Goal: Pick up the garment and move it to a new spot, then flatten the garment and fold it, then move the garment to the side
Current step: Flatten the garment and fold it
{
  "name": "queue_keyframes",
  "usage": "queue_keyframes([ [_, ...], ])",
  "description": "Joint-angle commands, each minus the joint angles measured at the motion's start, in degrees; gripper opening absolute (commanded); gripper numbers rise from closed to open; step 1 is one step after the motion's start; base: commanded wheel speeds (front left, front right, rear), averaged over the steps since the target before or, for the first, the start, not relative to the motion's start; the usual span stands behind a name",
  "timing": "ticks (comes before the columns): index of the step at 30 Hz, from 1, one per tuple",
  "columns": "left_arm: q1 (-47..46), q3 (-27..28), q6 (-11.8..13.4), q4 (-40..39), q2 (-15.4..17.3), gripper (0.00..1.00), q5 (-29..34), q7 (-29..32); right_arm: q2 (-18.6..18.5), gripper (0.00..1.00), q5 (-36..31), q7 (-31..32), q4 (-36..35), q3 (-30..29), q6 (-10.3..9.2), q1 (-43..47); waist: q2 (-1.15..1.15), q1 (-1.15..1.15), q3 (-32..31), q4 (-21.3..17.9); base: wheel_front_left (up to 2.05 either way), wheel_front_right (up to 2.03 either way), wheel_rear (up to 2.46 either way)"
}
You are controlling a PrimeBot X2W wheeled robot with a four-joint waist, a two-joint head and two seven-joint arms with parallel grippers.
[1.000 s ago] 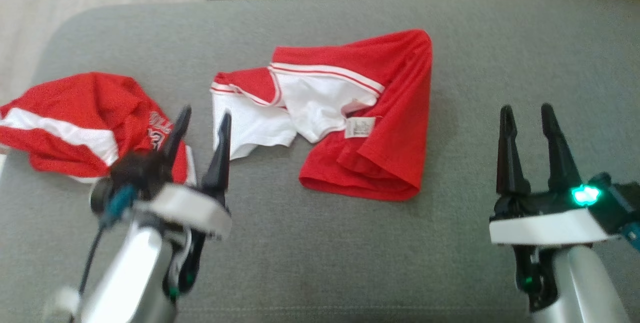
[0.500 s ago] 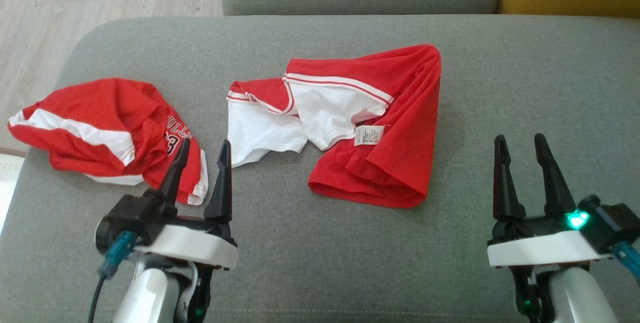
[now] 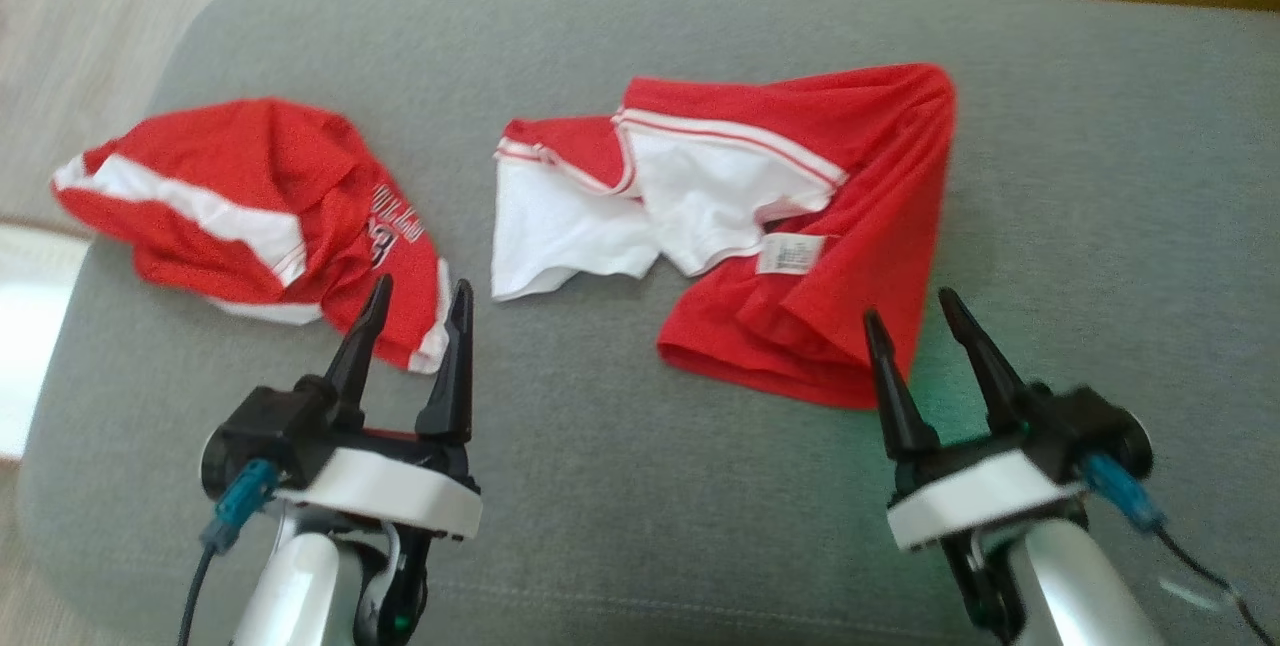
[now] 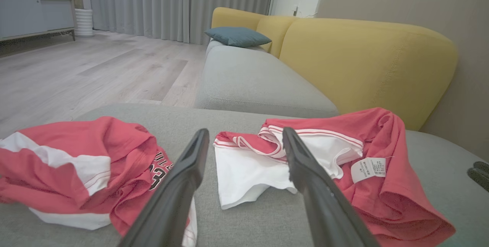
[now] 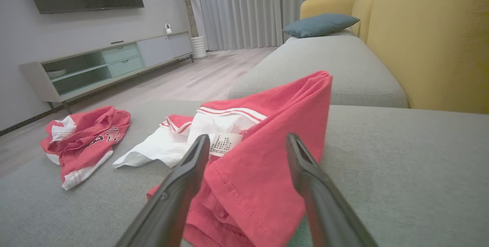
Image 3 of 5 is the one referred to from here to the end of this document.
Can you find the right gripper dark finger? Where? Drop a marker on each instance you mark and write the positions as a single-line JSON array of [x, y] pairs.
[[985, 356], [900, 396]]

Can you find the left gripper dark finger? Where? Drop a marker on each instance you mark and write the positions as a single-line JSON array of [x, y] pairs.
[[360, 346], [450, 376]]

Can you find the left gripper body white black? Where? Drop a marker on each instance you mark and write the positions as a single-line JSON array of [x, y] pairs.
[[400, 491]]

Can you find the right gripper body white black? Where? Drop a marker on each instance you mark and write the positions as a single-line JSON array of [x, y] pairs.
[[975, 496]]

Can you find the red shorts white waistband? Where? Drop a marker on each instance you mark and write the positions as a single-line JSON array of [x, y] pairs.
[[270, 166]]

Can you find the red jersey white sleeves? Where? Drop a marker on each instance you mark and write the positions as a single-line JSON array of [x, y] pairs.
[[860, 176]]

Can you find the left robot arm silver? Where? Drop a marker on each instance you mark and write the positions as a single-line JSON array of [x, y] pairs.
[[300, 586]]

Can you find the grey sofa seat cushion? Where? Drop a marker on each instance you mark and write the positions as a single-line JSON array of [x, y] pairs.
[[640, 486]]

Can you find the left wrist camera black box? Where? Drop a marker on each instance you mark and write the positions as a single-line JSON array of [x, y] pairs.
[[270, 426]]

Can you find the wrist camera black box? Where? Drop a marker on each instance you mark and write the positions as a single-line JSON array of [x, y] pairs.
[[270, 426], [1085, 426]]

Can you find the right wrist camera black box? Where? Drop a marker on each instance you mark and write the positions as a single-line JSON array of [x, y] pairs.
[[1085, 426]]

